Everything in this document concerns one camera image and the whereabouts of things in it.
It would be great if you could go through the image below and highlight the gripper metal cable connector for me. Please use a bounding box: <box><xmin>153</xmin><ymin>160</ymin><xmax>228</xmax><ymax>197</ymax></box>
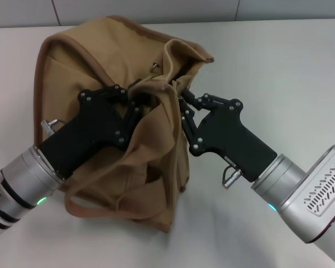
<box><xmin>40</xmin><ymin>118</ymin><xmax>67</xmax><ymax>131</ymax></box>
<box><xmin>221</xmin><ymin>164</ymin><xmax>243</xmax><ymax>189</ymax></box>

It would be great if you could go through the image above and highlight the left gripper metal cable connector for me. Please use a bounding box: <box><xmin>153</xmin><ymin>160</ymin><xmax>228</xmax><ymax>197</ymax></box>
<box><xmin>40</xmin><ymin>118</ymin><xmax>67</xmax><ymax>131</ymax></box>

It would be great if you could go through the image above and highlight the right gripper metal cable connector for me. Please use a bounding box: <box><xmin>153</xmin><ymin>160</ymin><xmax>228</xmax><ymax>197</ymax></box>
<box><xmin>221</xmin><ymin>164</ymin><xmax>243</xmax><ymax>189</ymax></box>

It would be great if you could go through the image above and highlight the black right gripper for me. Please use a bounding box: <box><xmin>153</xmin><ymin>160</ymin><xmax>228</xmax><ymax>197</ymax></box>
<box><xmin>179</xmin><ymin>89</ymin><xmax>279</xmax><ymax>183</ymax></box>

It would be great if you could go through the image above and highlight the khaki canvas food bag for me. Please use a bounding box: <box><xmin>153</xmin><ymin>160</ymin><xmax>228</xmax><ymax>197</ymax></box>
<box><xmin>33</xmin><ymin>15</ymin><xmax>215</xmax><ymax>235</ymax></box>

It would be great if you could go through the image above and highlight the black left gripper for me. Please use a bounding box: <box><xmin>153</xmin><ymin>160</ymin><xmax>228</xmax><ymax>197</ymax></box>
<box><xmin>40</xmin><ymin>84</ymin><xmax>146</xmax><ymax>180</ymax></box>

